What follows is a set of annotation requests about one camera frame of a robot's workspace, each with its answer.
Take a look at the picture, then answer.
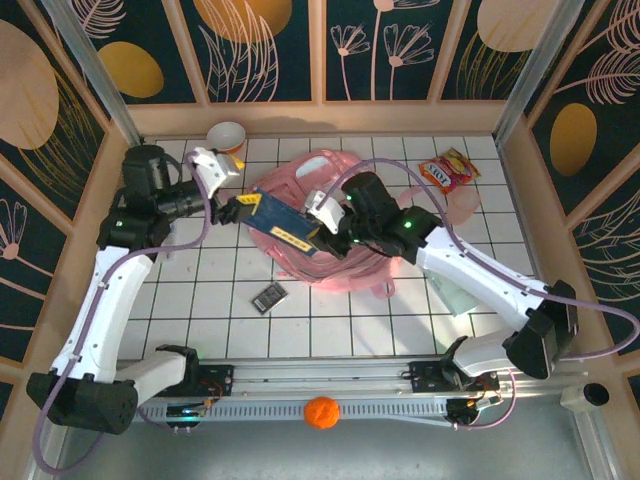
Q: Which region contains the pink student backpack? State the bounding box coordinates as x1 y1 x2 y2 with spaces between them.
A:
249 148 426 301

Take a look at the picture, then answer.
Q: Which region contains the dark blue book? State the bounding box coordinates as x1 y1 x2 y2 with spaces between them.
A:
243 188 322 259

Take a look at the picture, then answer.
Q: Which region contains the black grey calculator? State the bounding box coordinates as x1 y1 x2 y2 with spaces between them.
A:
250 279 291 315

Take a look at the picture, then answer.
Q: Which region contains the translucent pale green case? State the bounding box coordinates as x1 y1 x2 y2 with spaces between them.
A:
427 272 481 317

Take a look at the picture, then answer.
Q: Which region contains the red yellow snack bag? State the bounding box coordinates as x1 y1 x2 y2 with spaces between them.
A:
418 146 482 196

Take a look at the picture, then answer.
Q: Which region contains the white orange bowl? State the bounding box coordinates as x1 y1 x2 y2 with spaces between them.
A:
206 121 247 154

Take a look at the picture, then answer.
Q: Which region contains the translucent pink plastic cup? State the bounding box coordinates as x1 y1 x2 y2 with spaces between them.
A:
446 187 482 226

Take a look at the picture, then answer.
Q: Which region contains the orange ball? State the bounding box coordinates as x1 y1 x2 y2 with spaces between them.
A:
303 396 342 430

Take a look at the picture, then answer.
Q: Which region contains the small circuit board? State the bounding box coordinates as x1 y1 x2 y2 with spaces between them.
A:
166 403 209 420
446 398 504 426

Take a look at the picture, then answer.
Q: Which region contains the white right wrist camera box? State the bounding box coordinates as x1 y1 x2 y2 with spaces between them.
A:
303 188 347 236

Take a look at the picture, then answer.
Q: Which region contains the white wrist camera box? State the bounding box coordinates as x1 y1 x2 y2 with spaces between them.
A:
189 146 246 197
303 188 347 236

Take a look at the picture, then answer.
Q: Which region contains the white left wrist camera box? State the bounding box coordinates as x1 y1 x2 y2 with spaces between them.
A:
189 146 246 197

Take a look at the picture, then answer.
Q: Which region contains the aluminium rail frame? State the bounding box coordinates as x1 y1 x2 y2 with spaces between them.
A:
47 353 594 401

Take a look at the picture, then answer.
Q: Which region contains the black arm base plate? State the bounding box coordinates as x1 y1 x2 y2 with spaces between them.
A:
143 363 236 399
408 360 501 394

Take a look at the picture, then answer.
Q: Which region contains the aluminium frame post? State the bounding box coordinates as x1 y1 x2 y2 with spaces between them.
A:
42 0 146 151
492 0 584 146

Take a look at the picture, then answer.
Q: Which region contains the slotted grey cable duct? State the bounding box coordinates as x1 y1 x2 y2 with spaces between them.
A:
67 398 451 425

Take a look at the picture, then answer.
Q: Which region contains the white black external camera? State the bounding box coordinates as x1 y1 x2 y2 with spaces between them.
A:
559 382 610 414

